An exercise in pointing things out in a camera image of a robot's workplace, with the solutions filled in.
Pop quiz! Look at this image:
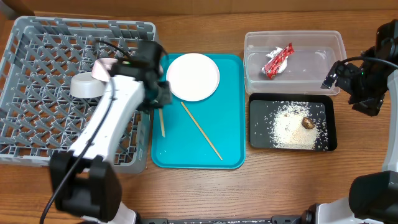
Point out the large white plate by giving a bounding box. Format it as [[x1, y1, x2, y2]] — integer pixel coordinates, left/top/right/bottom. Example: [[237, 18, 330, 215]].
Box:
[[166, 53, 220, 101]]

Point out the wooden chopstick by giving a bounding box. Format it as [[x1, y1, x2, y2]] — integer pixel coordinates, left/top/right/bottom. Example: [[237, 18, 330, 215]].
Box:
[[159, 109, 165, 138], [180, 101, 223, 161]]

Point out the pink small bowl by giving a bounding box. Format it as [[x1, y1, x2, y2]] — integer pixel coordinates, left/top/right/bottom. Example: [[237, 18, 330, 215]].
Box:
[[91, 58, 118, 82]]

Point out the brown food chunk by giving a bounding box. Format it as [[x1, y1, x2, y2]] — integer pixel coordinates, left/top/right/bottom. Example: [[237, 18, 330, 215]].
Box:
[[302, 117, 315, 129]]

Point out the red snack wrapper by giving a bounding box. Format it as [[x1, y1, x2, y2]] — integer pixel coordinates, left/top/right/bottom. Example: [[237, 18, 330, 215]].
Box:
[[261, 43, 294, 79]]

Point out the grey bowl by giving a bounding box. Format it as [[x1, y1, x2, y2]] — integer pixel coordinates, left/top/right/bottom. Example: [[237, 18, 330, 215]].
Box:
[[70, 72, 106, 98]]

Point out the pile of rice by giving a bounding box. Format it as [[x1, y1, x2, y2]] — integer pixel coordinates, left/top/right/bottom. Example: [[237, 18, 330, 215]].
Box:
[[249, 100, 329, 151]]

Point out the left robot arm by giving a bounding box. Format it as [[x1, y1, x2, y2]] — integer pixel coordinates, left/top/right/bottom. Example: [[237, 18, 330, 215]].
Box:
[[40, 57, 171, 223]]

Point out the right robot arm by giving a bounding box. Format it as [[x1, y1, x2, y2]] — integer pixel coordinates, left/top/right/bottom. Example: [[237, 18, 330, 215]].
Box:
[[299, 19, 397, 223]]

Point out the black waste tray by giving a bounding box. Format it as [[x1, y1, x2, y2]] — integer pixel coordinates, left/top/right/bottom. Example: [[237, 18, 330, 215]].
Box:
[[249, 93, 338, 151]]

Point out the grey dishwasher rack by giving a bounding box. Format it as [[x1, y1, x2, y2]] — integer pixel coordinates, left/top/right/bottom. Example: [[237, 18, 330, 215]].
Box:
[[1, 16, 159, 167]]

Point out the clear plastic bin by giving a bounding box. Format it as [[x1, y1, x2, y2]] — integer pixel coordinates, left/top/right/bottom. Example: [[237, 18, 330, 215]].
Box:
[[244, 30, 347, 95]]

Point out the teal plastic tray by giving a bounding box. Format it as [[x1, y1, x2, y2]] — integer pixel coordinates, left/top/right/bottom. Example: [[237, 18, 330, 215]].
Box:
[[151, 54, 246, 169]]

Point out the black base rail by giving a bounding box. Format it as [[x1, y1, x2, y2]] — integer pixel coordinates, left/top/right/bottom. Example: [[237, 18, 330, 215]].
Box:
[[136, 215, 305, 224]]

